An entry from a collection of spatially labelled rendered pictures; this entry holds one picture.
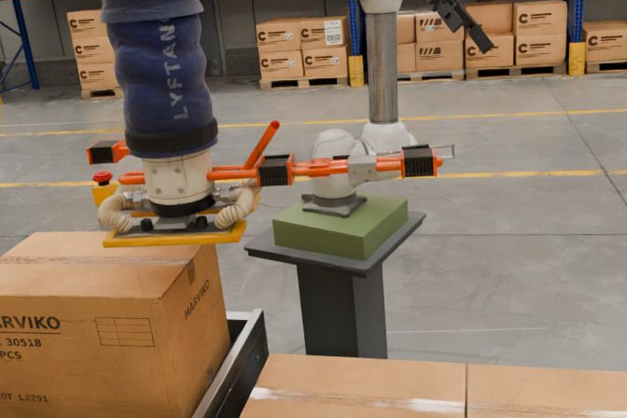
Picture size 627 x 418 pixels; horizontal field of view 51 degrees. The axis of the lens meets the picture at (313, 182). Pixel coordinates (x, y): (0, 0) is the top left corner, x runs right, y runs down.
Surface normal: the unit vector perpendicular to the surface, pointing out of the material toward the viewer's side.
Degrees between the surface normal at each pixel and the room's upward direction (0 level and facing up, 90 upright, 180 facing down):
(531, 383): 0
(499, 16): 90
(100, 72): 87
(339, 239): 90
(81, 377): 90
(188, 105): 74
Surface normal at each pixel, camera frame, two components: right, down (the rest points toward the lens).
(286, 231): -0.51, 0.32
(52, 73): -0.19, 0.34
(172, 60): 0.55, -0.14
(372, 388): -0.09, -0.94
